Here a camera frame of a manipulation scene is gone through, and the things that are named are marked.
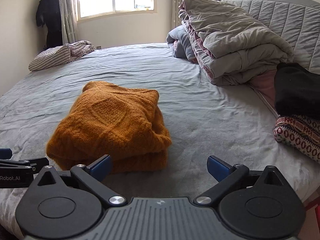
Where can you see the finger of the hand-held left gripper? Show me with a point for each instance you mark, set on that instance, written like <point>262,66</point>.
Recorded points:
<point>5,153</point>
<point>27,163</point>

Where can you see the bed with grey sheet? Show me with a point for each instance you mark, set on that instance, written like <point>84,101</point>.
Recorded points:
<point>212,130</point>

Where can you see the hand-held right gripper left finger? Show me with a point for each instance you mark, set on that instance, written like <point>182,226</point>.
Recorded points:
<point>101,168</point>

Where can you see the patterned knit sweater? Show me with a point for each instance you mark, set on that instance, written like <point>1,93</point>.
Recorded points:
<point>300,132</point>

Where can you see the floral curtain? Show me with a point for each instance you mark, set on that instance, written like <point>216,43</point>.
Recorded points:
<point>180,0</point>
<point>68,12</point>

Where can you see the striped folded blanket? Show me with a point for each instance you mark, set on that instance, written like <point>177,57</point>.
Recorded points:
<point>50,57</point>

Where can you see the black garment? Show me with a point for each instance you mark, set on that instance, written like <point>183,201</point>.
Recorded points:
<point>297,92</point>

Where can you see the grey quilted headboard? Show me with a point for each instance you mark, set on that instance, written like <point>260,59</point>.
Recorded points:
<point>295,20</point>

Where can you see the orange knitted cardigan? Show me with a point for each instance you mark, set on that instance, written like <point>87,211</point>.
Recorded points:
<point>112,120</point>

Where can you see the grey-blue folded blanket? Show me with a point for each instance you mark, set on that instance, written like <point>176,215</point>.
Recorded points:
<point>180,40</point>

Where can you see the red object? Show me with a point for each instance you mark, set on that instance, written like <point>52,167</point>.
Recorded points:
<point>313,205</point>

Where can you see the grey folded quilt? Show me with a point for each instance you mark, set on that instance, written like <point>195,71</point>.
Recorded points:
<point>237,37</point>

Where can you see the pink pillow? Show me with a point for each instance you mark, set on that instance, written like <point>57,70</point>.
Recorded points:
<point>265,87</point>

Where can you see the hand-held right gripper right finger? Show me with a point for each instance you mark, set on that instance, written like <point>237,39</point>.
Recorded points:
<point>218,168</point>

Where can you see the black hanging coat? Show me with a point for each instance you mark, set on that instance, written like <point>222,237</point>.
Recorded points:
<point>51,12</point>

